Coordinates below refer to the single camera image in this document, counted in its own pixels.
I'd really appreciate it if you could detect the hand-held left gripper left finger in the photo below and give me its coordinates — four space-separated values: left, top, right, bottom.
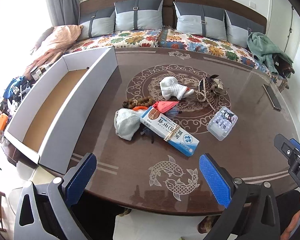
14 152 98 240

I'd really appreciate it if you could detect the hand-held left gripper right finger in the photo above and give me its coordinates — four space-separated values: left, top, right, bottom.
199 153 282 240

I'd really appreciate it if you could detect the tan rubber band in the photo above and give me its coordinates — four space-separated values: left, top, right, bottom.
164 127 178 143

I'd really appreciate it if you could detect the white glove with orange cuff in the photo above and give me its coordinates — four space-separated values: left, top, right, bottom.
114 106 148 141

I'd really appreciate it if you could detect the blue and white carton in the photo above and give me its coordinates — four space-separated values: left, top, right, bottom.
140 106 200 157

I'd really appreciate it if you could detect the white cardboard box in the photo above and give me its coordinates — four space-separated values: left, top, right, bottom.
4 46 119 175

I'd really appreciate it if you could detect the white knitted glove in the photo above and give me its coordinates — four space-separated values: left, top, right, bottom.
159 77 195 100

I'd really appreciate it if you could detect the person's right hand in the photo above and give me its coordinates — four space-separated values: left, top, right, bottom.
281 195 300 240

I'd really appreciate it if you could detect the dark smartphone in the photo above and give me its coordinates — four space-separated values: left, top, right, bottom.
262 84 282 112

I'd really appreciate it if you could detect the clear plastic case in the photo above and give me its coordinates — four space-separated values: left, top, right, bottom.
206 106 238 142

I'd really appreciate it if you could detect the brown side table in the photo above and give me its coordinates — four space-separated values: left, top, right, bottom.
0 136 39 167

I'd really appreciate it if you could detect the dark bag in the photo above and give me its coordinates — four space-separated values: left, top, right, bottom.
272 54 296 78

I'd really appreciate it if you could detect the red packet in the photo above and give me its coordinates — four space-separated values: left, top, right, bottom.
154 101 180 113

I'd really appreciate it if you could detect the gold leaf hair ornament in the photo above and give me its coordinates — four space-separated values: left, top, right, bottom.
207 74 228 96

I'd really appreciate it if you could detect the orange packet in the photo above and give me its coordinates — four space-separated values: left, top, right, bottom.
0 114 9 135

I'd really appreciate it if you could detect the green cloth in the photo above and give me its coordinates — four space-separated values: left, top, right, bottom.
247 32 294 74

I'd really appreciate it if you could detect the blue cloth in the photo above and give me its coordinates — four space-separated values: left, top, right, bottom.
4 76 28 99

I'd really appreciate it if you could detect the grey two-tone pillow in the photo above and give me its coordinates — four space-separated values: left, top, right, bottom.
173 1 227 41
114 0 165 32
225 10 253 48
79 6 117 39

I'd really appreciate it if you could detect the pink blanket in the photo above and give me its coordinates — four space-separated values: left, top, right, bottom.
25 24 83 80

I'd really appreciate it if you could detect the floral sofa blanket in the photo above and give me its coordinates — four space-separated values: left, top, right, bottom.
65 26 289 93

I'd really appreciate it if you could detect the grey curtain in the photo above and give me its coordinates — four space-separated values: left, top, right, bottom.
43 0 80 27

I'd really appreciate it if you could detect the rhinestone chain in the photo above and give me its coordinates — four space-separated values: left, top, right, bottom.
202 94 218 112

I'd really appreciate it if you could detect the wooden bead bracelet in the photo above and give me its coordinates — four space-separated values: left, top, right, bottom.
122 96 154 109

